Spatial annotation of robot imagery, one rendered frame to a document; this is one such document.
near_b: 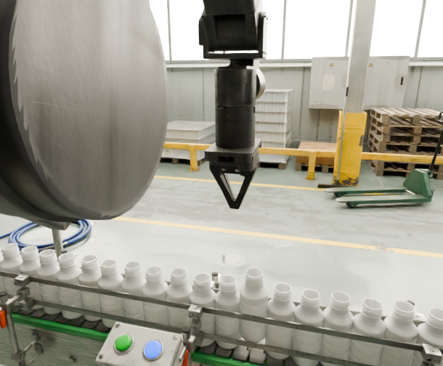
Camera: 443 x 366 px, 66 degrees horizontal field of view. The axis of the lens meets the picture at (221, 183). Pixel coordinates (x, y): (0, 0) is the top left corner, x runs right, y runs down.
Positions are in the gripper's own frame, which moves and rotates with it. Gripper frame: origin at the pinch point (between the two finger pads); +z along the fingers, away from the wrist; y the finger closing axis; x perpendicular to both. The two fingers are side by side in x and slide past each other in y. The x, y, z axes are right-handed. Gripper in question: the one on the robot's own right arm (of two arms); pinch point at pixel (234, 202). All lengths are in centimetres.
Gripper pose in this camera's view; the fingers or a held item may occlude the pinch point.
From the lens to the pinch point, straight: 52.2
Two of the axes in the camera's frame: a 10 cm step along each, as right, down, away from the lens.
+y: 2.4, -3.1, 9.2
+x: -9.7, -0.7, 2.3
